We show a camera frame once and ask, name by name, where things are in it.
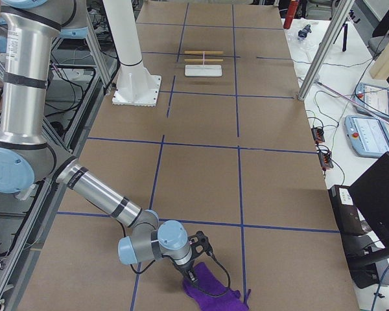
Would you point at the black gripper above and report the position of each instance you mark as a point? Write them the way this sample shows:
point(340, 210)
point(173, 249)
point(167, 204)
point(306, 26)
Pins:
point(185, 267)

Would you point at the purple microfibre towel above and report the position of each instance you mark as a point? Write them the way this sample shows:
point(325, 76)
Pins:
point(209, 283)

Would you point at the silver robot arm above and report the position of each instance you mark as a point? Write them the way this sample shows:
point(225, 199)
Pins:
point(26, 156)

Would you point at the black computer box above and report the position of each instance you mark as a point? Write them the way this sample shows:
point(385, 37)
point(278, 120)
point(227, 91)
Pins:
point(346, 214)

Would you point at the black monitor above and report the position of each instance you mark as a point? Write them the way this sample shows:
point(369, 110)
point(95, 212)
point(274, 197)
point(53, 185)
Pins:
point(370, 194)

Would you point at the near teach pendant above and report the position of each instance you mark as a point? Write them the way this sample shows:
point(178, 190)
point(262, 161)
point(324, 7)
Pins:
point(368, 136)

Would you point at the teach pendant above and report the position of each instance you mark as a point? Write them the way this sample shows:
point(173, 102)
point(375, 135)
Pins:
point(368, 136)
point(376, 98)

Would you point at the far teach pendant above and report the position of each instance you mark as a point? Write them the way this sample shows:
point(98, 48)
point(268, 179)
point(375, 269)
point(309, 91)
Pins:
point(376, 98)

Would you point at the dark blue folded umbrella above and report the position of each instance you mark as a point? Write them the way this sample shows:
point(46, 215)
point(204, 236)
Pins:
point(303, 33)

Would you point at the red bottle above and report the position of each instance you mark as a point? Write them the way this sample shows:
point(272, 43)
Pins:
point(291, 12)

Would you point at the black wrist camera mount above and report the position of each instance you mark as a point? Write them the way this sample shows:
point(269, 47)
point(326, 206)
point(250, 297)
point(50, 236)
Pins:
point(199, 244)

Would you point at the right black cable hub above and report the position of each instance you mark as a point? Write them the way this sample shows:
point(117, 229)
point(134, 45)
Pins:
point(326, 162)

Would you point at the black cable hub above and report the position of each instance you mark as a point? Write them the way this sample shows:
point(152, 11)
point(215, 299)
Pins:
point(318, 134)
point(326, 162)

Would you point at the left black cable hub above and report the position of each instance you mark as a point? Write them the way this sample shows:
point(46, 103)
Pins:
point(318, 134)

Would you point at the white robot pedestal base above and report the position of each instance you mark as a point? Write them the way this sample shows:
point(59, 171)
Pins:
point(135, 85)

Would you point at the black camera tripod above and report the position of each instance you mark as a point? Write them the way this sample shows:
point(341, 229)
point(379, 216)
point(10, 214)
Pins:
point(344, 32)

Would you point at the aluminium frame post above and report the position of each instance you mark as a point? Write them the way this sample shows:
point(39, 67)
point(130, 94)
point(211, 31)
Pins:
point(331, 33)

